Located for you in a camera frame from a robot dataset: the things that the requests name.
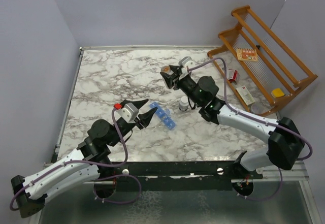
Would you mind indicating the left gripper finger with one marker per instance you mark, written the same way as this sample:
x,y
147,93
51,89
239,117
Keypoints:
x,y
146,118
137,104

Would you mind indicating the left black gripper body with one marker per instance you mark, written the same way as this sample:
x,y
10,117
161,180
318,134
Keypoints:
x,y
137,120

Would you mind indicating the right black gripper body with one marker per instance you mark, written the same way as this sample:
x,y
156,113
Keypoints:
x,y
185,84

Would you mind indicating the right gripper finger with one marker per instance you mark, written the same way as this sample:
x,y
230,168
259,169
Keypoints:
x,y
176,70
168,79

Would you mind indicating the small amber pill bottle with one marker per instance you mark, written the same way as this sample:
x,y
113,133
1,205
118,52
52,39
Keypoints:
x,y
166,69

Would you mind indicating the blue weekly pill organizer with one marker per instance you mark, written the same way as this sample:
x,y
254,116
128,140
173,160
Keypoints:
x,y
163,115

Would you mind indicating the white pill bottle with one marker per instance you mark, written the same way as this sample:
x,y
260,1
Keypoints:
x,y
183,103

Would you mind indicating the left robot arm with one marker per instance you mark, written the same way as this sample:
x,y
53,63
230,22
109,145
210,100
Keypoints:
x,y
103,150

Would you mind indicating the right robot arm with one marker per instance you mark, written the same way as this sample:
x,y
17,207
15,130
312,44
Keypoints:
x,y
284,144

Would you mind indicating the red white medicine box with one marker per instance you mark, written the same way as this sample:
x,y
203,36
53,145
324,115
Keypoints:
x,y
233,76

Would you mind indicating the orange snack packet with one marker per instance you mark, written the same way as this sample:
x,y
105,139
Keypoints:
x,y
247,54

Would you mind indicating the wooden tiered shelf rack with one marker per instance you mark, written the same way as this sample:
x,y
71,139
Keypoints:
x,y
277,65

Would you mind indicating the yellow lidded jar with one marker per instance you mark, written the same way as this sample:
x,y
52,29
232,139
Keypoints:
x,y
277,93

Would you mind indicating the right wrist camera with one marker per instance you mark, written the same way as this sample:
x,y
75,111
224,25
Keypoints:
x,y
185,64

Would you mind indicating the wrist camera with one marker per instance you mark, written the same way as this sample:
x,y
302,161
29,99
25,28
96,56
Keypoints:
x,y
185,64
128,112

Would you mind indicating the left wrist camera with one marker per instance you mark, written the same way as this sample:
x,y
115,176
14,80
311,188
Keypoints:
x,y
128,112

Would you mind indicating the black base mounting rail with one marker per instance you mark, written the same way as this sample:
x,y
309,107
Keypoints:
x,y
176,176

